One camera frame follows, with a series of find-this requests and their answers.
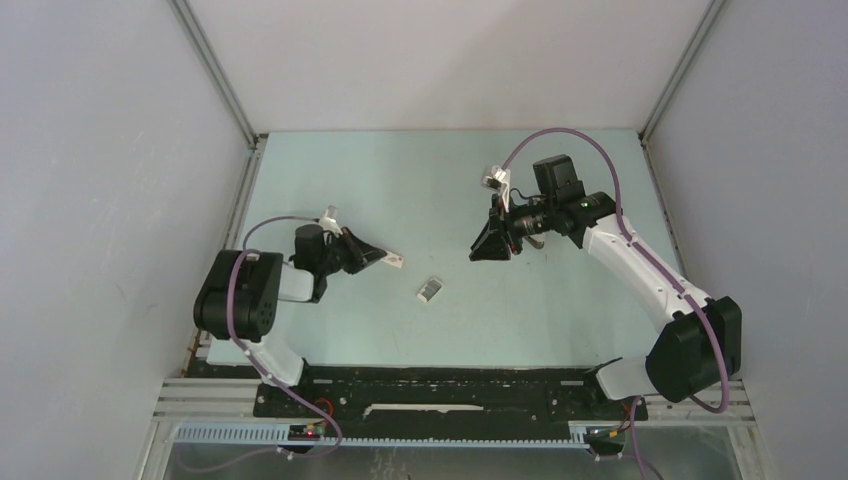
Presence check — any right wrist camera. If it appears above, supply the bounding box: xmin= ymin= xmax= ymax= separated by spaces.
xmin=481 ymin=165 xmax=511 ymax=212

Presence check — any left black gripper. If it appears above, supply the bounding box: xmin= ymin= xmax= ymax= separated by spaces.
xmin=317 ymin=226 xmax=385 ymax=276

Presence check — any staple box tray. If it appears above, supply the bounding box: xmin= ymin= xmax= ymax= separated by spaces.
xmin=416 ymin=277 xmax=444 ymax=303

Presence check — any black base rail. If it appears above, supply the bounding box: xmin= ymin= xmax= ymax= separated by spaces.
xmin=293 ymin=365 xmax=648 ymax=442

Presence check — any beige brown mini stapler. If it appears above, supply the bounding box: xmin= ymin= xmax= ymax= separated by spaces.
xmin=525 ymin=235 xmax=545 ymax=250

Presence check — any white staple box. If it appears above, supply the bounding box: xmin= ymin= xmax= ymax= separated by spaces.
xmin=381 ymin=252 xmax=405 ymax=269

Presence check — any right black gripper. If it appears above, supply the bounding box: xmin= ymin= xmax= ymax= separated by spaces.
xmin=469 ymin=194 xmax=556 ymax=263

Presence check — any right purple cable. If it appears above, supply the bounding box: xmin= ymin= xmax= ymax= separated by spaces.
xmin=502 ymin=127 xmax=730 ymax=480

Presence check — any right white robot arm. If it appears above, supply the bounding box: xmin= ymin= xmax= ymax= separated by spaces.
xmin=469 ymin=155 xmax=742 ymax=418

